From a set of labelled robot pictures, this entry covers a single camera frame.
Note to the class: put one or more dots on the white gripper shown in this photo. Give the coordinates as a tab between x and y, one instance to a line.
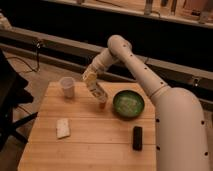
90	75

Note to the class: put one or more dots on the white labelled bottle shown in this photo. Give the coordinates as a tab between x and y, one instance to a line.
97	91

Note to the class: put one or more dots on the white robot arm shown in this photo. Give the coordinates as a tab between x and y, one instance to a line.
181	138

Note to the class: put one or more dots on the white plastic cup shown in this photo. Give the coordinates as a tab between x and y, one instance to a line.
67	86

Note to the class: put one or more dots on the green bowl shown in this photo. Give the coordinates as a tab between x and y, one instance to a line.
128	104

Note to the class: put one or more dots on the black rectangular block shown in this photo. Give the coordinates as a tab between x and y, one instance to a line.
137	138

